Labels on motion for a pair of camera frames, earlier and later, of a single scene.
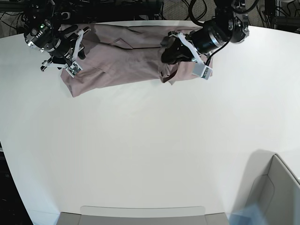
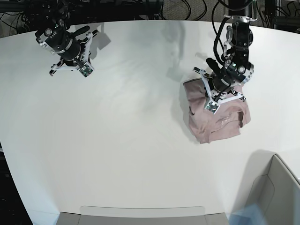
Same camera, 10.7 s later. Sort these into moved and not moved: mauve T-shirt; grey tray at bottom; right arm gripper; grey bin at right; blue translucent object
Moved: right arm gripper; mauve T-shirt
Not moved: blue translucent object; grey bin at right; grey tray at bottom
